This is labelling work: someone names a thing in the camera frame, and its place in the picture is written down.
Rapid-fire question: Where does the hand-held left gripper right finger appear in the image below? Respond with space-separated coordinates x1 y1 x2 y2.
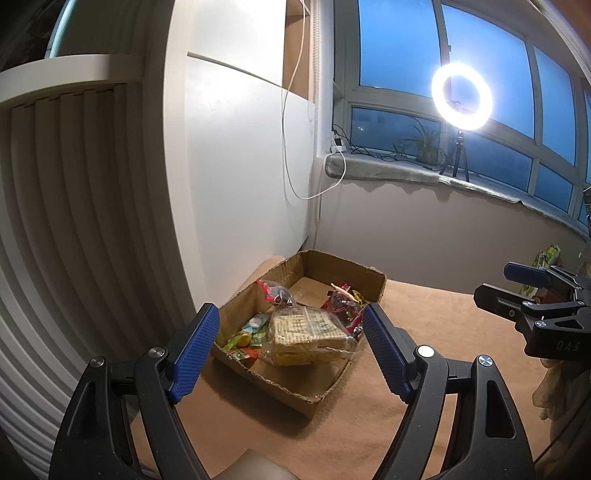
362 303 539 480

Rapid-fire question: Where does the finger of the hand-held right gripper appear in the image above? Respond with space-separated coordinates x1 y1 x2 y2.
474 283 586 330
503 261 586 291

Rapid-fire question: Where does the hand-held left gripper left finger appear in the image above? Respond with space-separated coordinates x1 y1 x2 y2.
48 302 221 480

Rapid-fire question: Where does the red white snack packet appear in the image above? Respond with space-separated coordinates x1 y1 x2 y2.
228 348 262 367

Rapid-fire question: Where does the round dark red snack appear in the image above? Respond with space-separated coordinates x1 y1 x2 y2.
321 288 365 324

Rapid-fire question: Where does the clear-wrapped bread packet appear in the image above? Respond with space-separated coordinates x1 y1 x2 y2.
259 306 358 367

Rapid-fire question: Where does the red clear candy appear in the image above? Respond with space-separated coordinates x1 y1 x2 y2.
256 279 296 309

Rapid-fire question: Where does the cardboard box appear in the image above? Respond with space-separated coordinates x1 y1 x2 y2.
210 249 387 418

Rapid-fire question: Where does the person's right hand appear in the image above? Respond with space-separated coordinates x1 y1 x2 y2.
533 357 578 421

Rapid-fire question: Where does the green printed bag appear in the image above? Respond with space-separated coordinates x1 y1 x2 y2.
519 244 561 296

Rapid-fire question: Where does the black tripod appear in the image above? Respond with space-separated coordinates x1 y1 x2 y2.
438 131 471 183

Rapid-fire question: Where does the potted plant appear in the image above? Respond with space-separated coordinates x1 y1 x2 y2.
392 117 446 166

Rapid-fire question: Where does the white ribbed panel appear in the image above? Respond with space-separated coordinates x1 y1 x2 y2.
0 53 199 462

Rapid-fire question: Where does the grey windowsill cover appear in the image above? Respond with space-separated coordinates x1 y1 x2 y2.
324 154 591 236

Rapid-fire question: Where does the white wardrobe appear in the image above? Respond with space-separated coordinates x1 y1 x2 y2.
152 0 319 315

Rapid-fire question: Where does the large window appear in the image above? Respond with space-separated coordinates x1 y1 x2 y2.
332 0 591 232

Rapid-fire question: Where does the white cable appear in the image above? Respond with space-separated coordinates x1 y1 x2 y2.
281 0 347 200

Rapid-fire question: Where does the ring light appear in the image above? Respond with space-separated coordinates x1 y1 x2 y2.
431 62 494 132

